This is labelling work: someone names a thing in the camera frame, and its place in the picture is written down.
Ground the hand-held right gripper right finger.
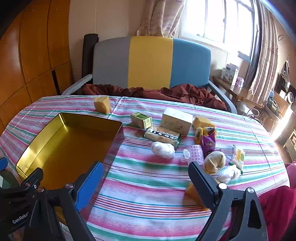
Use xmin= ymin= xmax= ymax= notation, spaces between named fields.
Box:
xmin=188 ymin=161 xmax=269 ymax=241

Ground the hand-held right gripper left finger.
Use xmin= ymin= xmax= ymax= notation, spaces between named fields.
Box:
xmin=30 ymin=161 xmax=104 ymax=241

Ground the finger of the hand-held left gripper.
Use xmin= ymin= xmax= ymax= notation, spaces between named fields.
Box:
xmin=0 ymin=167 xmax=44 ymax=202
xmin=0 ymin=157 xmax=9 ymax=173

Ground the orange yellow sponge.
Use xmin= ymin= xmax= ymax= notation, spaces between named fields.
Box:
xmin=185 ymin=181 xmax=211 ymax=211

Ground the beige sock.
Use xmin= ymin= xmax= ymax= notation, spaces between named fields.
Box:
xmin=203 ymin=152 xmax=226 ymax=176

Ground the pink plastic case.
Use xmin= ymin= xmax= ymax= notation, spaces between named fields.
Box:
xmin=181 ymin=144 xmax=205 ymax=165

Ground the purple snack packet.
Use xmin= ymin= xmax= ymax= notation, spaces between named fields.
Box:
xmin=199 ymin=133 xmax=217 ymax=158

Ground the gold tin box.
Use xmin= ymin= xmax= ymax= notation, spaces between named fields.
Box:
xmin=15 ymin=112 xmax=123 ymax=224

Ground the white snack packet green edge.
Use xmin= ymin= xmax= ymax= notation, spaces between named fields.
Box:
xmin=228 ymin=145 xmax=245 ymax=173

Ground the yellow knit sock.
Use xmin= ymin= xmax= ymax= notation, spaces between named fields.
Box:
xmin=194 ymin=127 xmax=216 ymax=144

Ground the long yellow sponge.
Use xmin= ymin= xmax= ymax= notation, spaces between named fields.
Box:
xmin=193 ymin=116 xmax=216 ymax=129

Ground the rice cracker packet dark label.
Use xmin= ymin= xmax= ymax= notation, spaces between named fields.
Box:
xmin=144 ymin=127 xmax=181 ymax=148

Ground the white cardboard box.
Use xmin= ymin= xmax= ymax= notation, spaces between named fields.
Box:
xmin=161 ymin=107 xmax=193 ymax=135

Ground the small yellow sponge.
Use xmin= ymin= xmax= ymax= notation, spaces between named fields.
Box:
xmin=94 ymin=96 xmax=111 ymax=114

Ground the green tea box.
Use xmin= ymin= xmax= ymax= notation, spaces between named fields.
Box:
xmin=131 ymin=112 xmax=152 ymax=129

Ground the striped tablecloth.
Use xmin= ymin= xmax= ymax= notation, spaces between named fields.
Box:
xmin=0 ymin=95 xmax=290 ymax=241

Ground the red clothing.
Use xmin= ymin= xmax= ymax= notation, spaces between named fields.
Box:
xmin=258 ymin=162 xmax=296 ymax=241

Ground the maroon blanket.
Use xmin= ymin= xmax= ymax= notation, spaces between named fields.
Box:
xmin=72 ymin=83 xmax=228 ymax=111

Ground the wooden side table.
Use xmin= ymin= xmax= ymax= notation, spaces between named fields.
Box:
xmin=211 ymin=76 xmax=264 ymax=110

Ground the wooden wardrobe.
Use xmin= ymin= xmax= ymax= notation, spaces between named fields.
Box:
xmin=0 ymin=0 xmax=75 ymax=132

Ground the white appliance box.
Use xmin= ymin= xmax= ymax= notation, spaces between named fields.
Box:
xmin=220 ymin=64 xmax=240 ymax=87

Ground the dark electronic equipment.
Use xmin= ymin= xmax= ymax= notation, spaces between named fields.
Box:
xmin=276 ymin=61 xmax=296 ymax=105

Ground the grey yellow blue chair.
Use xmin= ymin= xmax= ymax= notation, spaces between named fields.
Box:
xmin=61 ymin=36 xmax=238 ymax=114

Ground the striped beige curtain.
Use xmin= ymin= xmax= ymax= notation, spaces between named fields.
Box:
xmin=248 ymin=0 xmax=279 ymax=105

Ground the window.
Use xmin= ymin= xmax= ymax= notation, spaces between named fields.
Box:
xmin=179 ymin=0 xmax=258 ymax=59

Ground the beige patterned curtain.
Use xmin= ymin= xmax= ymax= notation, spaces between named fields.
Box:
xmin=136 ymin=0 xmax=186 ymax=38

